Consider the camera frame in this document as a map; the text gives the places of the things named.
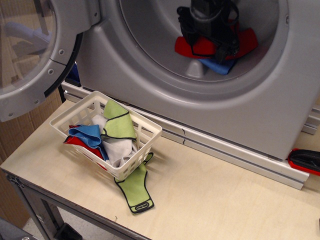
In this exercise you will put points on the aluminium extrusion rail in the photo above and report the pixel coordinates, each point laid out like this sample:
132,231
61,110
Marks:
225,152

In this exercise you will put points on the green cloth black trim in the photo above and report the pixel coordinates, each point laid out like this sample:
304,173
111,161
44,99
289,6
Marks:
134,186

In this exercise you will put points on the blue object behind door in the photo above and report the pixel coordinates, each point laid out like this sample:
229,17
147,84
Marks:
32,41

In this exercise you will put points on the blue cloth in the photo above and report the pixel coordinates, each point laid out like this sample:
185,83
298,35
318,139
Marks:
222,68
87,137

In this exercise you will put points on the white plastic basket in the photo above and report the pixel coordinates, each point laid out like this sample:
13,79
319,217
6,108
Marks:
76,125

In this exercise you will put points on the grey toy washing machine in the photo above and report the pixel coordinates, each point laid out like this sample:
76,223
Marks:
136,36

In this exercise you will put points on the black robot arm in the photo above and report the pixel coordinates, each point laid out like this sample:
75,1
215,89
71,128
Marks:
214,20

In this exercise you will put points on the red and black clamp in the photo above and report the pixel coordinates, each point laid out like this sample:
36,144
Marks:
305,160

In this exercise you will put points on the blue cloth in basket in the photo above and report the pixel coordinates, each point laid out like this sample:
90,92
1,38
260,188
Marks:
87,137

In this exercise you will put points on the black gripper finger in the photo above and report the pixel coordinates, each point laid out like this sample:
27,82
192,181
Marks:
222,52
190,34

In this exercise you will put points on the grey cloth in basket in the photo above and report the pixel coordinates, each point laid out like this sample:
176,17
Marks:
115,139

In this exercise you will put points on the red cloth in basket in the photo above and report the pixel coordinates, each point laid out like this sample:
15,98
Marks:
80,143

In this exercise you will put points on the grey metal table frame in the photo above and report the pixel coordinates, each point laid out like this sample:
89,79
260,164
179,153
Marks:
43,207

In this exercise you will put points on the red cloth black trim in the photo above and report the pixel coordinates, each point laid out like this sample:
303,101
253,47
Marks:
205,49

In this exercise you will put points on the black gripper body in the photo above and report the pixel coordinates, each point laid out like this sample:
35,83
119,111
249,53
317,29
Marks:
212,22

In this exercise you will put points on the round washing machine door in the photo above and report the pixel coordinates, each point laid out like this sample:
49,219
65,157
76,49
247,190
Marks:
26,81

